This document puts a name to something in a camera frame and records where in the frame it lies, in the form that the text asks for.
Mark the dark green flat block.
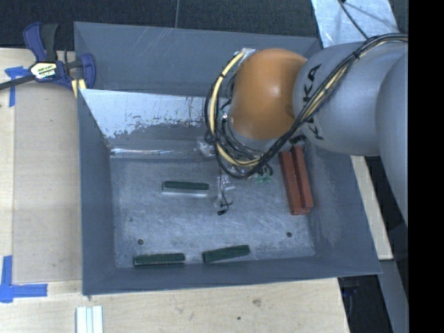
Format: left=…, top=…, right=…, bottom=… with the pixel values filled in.
left=202, top=244, right=252, bottom=264
left=133, top=253, right=186, bottom=267
left=162, top=180, right=211, bottom=192

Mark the grey metal bin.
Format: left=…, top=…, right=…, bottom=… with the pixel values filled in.
left=73, top=22, right=383, bottom=296

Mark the red-brown flat block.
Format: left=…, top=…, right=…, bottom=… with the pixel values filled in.
left=291, top=145, right=314, bottom=210
left=277, top=151, right=311, bottom=216

